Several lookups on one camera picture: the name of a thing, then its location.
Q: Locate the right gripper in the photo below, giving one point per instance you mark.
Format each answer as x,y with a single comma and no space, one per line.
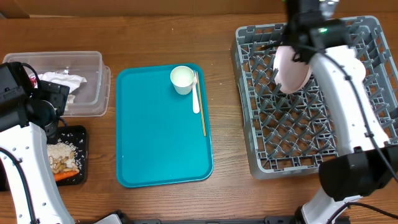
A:
291,41

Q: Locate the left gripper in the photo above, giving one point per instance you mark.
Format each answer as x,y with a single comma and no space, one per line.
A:
55,93

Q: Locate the red snack wrapper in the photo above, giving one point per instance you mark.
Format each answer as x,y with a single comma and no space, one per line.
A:
33,81

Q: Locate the large pink plate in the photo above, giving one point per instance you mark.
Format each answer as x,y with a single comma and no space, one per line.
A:
291,75

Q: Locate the rice and peanut scraps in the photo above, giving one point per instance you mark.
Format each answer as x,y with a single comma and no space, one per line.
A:
63,157

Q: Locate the orange carrot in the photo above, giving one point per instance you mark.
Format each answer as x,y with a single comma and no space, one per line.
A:
64,175

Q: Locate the grey dishwasher rack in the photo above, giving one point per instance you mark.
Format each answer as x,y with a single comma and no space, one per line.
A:
292,134

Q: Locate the white paper cup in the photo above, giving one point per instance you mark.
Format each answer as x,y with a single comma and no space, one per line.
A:
182,79

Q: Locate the white bowl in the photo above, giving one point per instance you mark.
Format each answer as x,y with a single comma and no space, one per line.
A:
360,71

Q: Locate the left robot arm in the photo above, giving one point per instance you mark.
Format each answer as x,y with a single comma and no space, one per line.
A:
30,114

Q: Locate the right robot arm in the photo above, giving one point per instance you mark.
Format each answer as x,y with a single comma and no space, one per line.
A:
366,160

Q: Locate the clear plastic bin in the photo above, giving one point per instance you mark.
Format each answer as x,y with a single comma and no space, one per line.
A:
91,97

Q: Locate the black plastic tray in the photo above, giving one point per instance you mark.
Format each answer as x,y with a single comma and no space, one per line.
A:
78,136

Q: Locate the teal plastic tray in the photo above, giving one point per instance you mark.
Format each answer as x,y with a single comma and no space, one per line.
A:
159,139

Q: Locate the white plastic fork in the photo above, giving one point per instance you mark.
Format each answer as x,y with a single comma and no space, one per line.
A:
196,106

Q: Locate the wooden chopstick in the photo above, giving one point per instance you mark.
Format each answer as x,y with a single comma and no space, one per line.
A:
200,104

